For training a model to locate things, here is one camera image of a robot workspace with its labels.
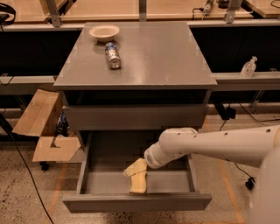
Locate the yellow sponge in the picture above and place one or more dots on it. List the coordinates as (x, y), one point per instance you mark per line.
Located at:
(138, 183)

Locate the closed grey top drawer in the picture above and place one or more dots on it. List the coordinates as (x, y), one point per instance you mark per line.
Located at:
(134, 117)

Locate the black power adapter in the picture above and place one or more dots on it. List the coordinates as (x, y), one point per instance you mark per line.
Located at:
(228, 113)

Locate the white bowl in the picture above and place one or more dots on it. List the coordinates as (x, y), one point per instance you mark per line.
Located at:
(104, 33)

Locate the grey drawer cabinet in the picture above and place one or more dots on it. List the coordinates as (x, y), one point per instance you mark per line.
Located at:
(161, 64)

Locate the clear sanitizer bottle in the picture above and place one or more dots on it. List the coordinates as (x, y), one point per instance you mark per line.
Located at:
(249, 68)

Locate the open grey middle drawer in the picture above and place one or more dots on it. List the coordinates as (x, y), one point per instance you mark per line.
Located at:
(102, 187)

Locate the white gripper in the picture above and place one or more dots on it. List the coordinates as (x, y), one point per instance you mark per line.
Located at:
(152, 158)

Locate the open cardboard box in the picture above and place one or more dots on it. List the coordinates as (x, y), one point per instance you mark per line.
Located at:
(40, 120)

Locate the black headphones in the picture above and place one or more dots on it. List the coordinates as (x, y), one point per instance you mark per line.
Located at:
(7, 14)

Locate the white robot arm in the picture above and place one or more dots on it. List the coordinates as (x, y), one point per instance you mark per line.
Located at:
(257, 147)

